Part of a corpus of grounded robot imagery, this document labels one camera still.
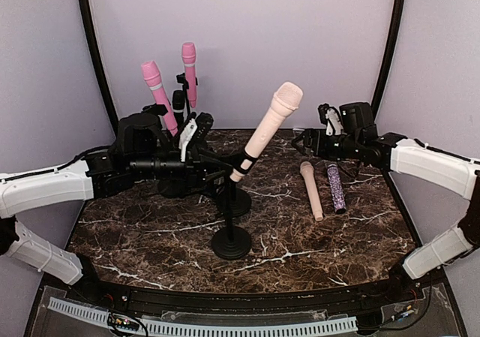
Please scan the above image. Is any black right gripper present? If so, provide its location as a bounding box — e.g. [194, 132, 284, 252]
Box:
[292, 128, 362, 161]

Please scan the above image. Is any beige microphone round head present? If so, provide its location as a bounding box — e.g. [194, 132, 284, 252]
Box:
[300, 161, 324, 221]

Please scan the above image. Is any tall beige microphone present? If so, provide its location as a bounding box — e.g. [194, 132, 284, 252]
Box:
[230, 82, 303, 182]

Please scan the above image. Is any purple rhinestone microphone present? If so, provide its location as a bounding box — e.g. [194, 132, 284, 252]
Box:
[325, 162, 346, 215]

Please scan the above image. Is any round-base stand of tall beige mic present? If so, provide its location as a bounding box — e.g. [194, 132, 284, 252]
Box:
[211, 152, 260, 260]

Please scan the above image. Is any black clip mic stand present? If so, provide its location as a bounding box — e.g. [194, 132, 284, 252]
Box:
[141, 104, 168, 129]

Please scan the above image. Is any pink microphone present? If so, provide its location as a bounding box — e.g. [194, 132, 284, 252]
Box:
[181, 42, 197, 108]
[141, 61, 178, 136]

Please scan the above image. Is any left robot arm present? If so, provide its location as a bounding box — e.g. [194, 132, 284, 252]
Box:
[1, 112, 230, 304]

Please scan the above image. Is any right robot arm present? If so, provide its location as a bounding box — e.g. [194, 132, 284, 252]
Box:
[292, 102, 479, 302]

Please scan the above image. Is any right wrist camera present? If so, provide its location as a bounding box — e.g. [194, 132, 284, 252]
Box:
[318, 104, 344, 136]

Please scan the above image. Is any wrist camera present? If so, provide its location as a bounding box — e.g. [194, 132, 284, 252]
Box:
[318, 104, 344, 136]
[178, 112, 214, 162]

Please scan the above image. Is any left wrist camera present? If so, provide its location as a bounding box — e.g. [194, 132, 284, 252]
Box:
[178, 112, 214, 162]

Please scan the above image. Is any black front rail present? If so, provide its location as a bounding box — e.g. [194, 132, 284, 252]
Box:
[44, 265, 443, 321]

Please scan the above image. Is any white slotted cable duct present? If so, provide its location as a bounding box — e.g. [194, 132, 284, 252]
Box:
[47, 297, 358, 336]

